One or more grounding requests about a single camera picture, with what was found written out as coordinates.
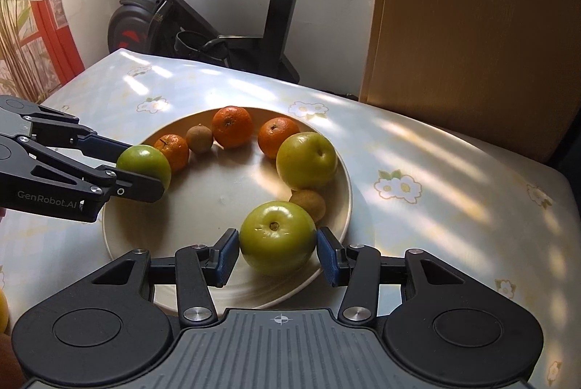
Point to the black exercise bike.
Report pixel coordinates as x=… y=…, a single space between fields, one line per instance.
x=281 y=8

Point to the red printed curtain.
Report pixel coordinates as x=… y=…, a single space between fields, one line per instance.
x=27 y=8

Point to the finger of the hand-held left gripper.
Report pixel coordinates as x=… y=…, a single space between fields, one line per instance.
x=136 y=187
x=102 y=142

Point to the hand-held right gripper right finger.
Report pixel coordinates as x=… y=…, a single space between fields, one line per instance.
x=327 y=257

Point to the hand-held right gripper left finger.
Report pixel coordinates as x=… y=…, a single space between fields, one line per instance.
x=229 y=253

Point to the wooden board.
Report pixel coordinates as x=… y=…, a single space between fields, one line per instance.
x=467 y=30

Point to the yellow-green apple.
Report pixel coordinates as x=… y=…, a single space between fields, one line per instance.
x=306 y=161

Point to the yellow lemon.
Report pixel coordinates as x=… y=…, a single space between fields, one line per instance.
x=2 y=311

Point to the cream oval plate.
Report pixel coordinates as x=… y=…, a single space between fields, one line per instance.
x=204 y=207

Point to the green apple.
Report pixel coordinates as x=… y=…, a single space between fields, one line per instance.
x=145 y=160
x=277 y=239

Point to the red-brown apple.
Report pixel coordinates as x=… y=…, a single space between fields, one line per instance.
x=9 y=359

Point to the small tangerine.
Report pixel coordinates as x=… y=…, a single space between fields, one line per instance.
x=174 y=151

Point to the large tangerine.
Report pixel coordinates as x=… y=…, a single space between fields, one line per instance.
x=232 y=127

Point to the small brown fruit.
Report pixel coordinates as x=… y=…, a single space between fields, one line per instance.
x=311 y=200
x=199 y=139

